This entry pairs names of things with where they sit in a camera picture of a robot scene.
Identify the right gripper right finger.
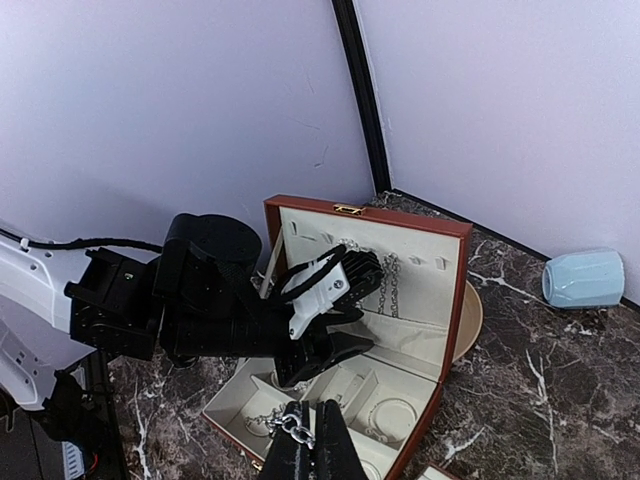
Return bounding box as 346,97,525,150
314,400,365,480

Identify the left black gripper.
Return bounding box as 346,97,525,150
64,213,374,388

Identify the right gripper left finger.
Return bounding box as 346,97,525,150
259,401,315,480

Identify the toggle clasp chain necklace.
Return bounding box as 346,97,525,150
244,404,316,446

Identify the large red jewelry box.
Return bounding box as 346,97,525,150
202,195,472,479

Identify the small red jewelry tray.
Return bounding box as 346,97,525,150
416,463,460,480

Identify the white bangle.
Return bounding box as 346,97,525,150
369,398,417,444

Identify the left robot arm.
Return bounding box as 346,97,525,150
1,213,383,412

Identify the beige plate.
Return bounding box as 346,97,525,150
453,281,484,361

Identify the light blue faceted cup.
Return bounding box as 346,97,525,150
541,248,625,309

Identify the chunky pearl necklace in lid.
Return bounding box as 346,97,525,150
334,238,366,259

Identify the white cable duct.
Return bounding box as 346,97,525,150
61,442,85,480

